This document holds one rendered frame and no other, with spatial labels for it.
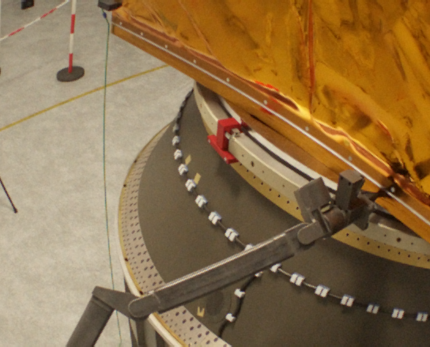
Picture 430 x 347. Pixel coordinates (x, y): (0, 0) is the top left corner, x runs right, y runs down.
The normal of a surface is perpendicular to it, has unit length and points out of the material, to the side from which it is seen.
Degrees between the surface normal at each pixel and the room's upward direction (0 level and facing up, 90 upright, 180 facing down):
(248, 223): 62
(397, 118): 92
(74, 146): 0
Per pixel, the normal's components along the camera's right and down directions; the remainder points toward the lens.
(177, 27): -0.77, 0.31
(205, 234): -0.73, -0.16
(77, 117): 0.07, -0.82
